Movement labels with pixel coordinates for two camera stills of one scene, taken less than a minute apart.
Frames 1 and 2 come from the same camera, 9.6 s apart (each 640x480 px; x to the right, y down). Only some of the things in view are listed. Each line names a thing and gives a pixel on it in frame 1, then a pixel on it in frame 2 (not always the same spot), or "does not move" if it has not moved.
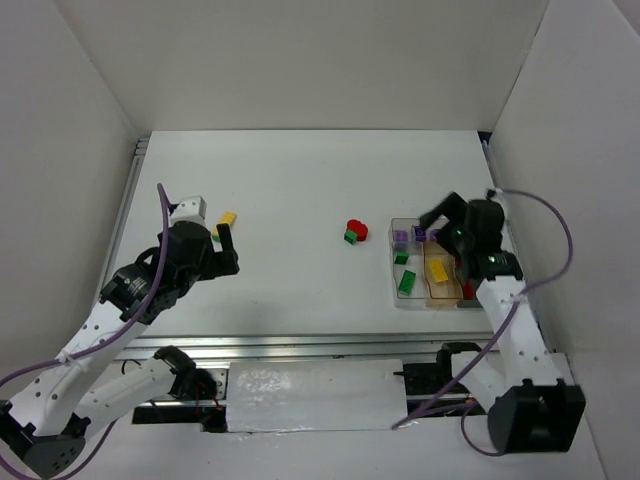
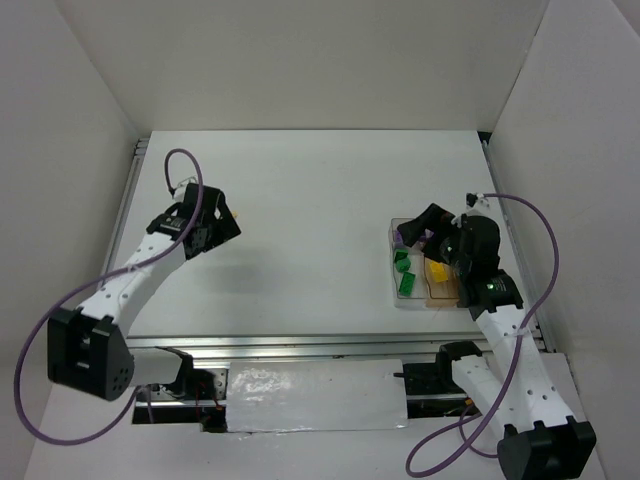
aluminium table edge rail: x=303 y=348 does not move
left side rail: x=141 y=148 does not move
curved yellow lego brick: x=438 y=270 does not move
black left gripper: x=220 y=261 → x=220 y=220
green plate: x=407 y=283 does not move
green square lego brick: x=350 y=236 → x=403 y=265
